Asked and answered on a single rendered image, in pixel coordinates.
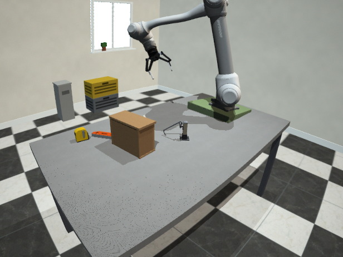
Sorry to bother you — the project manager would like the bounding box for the orange spirit level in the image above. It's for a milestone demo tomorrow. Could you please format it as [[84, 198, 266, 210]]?
[[92, 131, 111, 139]]

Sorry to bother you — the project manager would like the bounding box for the yellow tape measure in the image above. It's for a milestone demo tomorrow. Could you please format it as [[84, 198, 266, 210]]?
[[74, 127, 89, 142]]

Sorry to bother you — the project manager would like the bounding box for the brown wooden cabinet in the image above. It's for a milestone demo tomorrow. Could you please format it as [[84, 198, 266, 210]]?
[[109, 110, 156, 159]]

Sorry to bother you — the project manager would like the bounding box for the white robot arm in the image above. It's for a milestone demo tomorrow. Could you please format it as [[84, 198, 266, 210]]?
[[127, 0, 241, 112]]

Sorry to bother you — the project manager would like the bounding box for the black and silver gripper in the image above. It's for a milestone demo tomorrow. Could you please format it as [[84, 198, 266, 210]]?
[[145, 48, 172, 79]]

